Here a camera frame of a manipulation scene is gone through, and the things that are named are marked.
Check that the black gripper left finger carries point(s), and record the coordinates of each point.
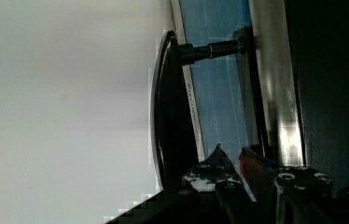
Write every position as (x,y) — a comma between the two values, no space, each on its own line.
(194,192)

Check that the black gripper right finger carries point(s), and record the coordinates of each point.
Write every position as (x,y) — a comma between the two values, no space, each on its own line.
(293,194)

